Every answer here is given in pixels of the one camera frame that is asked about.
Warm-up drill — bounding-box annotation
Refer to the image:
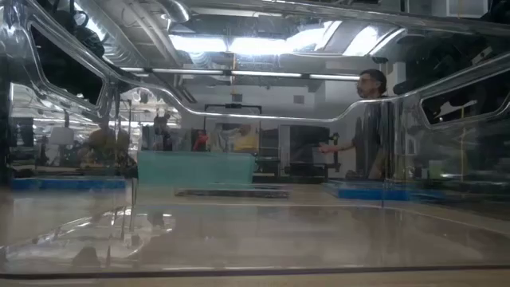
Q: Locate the bright ceiling light panel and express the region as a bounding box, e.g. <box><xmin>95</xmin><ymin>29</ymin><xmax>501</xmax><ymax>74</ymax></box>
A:
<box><xmin>343</xmin><ymin>24</ymin><xmax>402</xmax><ymax>57</ymax></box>
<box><xmin>169</xmin><ymin>33</ymin><xmax>229</xmax><ymax>54</ymax></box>
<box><xmin>229</xmin><ymin>19</ymin><xmax>344</xmax><ymax>57</ymax></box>

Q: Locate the ceiling tube light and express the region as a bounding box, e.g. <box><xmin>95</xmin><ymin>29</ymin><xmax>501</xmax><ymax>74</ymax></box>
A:
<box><xmin>151</xmin><ymin>68</ymin><xmax>225</xmax><ymax>76</ymax></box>
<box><xmin>308</xmin><ymin>73</ymin><xmax>360</xmax><ymax>82</ymax></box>
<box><xmin>230</xmin><ymin>70</ymin><xmax>304</xmax><ymax>79</ymax></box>

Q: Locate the silver ventilation duct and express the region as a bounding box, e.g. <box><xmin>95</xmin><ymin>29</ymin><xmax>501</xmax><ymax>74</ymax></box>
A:
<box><xmin>157</xmin><ymin>0</ymin><xmax>191</xmax><ymax>24</ymax></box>

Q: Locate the black overhead frame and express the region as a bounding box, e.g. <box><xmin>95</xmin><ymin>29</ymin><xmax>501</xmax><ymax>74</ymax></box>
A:
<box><xmin>202</xmin><ymin>102</ymin><xmax>264</xmax><ymax>152</ymax></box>

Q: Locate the person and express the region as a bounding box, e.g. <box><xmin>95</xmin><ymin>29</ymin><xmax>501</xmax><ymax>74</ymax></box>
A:
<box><xmin>152</xmin><ymin>112</ymin><xmax>175</xmax><ymax>151</ymax></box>
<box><xmin>232</xmin><ymin>124</ymin><xmax>261</xmax><ymax>153</ymax></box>
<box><xmin>317</xmin><ymin>69</ymin><xmax>396</xmax><ymax>181</ymax></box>
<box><xmin>79</xmin><ymin>119</ymin><xmax>135</xmax><ymax>168</ymax></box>

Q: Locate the teal translucent plastic bin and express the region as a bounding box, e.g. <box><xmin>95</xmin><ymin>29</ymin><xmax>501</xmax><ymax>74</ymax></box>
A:
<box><xmin>137</xmin><ymin>150</ymin><xmax>257</xmax><ymax>187</ymax></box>

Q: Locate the blue plastic disc case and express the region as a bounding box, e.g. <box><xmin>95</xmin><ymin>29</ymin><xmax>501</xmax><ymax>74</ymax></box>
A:
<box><xmin>323</xmin><ymin>179</ymin><xmax>453</xmax><ymax>202</ymax></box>
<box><xmin>10</xmin><ymin>177</ymin><xmax>128</xmax><ymax>191</ymax></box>

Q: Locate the black monitor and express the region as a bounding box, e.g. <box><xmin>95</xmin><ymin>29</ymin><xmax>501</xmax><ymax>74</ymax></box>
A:
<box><xmin>278</xmin><ymin>124</ymin><xmax>332</xmax><ymax>165</ymax></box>

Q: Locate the clear plastic bin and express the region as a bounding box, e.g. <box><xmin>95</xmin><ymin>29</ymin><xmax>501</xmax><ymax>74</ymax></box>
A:
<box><xmin>0</xmin><ymin>0</ymin><xmax>510</xmax><ymax>280</ymax></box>

